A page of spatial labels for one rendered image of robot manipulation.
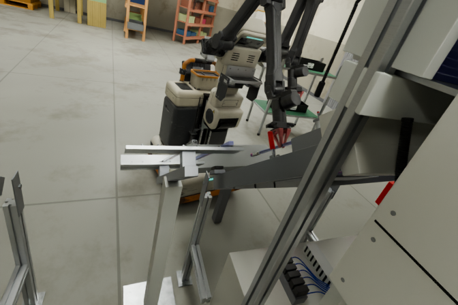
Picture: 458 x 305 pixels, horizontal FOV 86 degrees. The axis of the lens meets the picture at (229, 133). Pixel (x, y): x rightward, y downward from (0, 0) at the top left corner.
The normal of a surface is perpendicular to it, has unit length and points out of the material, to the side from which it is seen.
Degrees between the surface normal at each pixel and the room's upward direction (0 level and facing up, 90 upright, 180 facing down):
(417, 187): 90
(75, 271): 0
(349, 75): 90
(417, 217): 90
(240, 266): 0
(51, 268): 0
